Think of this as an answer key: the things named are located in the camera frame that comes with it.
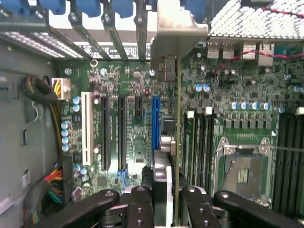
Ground blue expansion slot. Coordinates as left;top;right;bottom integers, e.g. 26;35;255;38
151;95;162;151

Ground white expansion slot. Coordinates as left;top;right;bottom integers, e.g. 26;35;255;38
80;91;95;167

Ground long black expansion slot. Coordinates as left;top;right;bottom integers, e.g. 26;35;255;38
117;96;128;172
100;95;112;171

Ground green motherboard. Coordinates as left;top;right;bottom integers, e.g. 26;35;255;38
56;39;304;216

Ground blue slot retention clip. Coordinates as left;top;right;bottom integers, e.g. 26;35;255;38
111;0;135;19
75;0;102;19
184;0;209;23
39;0;67;15
0;0;30;15

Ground silver rear port housing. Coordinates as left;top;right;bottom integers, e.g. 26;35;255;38
242;42;276;67
207;41;235;59

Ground yellow and black power wires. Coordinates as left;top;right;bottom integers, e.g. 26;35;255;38
20;75;63;157

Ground short black expansion slot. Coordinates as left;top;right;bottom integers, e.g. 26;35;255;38
134;95;144;120

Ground red and black twisted wire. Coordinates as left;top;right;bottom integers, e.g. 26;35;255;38
217;6;304;70

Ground CPU socket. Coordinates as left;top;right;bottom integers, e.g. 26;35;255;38
213;136;278;202

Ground metal slot cover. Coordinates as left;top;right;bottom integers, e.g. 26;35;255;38
68;11;111;60
134;14;149;61
101;13;130;60

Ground open black PC case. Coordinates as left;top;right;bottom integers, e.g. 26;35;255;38
0;0;304;228

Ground white power connector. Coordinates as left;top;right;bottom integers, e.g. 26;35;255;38
51;77;71;101

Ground multicoloured wire bundle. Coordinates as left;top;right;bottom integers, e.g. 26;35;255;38
22;161;73;228

